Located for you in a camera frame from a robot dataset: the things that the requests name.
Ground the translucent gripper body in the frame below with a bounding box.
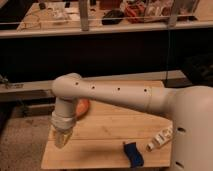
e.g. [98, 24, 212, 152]
[53, 129, 73, 148]

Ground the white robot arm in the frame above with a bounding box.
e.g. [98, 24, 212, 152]
[51, 73, 213, 171]

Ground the orange ceramic cup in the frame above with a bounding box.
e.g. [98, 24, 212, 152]
[76, 99, 90, 118]

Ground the blue eraser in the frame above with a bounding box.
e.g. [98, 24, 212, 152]
[123, 142, 144, 168]

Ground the black bag on shelf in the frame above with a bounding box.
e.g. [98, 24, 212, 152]
[101, 10, 124, 25]

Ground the red object on shelf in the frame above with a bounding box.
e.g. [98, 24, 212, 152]
[124, 4, 145, 23]

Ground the grey metal post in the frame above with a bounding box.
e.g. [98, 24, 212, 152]
[79, 0, 89, 31]
[167, 0, 182, 28]

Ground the right grey metal post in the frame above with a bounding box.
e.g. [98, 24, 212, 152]
[167, 0, 182, 28]

